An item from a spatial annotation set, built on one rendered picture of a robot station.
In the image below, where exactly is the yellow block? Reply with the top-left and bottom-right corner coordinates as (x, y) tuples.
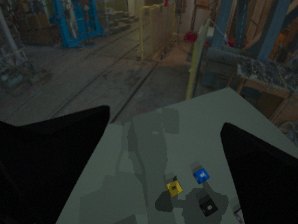
(165, 180), (182, 197)

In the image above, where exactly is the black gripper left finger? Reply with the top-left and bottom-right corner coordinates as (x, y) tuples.
(0, 105), (109, 224)

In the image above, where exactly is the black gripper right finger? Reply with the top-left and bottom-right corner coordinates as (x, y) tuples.
(220, 123), (298, 224)

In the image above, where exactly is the blue block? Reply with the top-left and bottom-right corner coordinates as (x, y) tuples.
(193, 168), (210, 184)

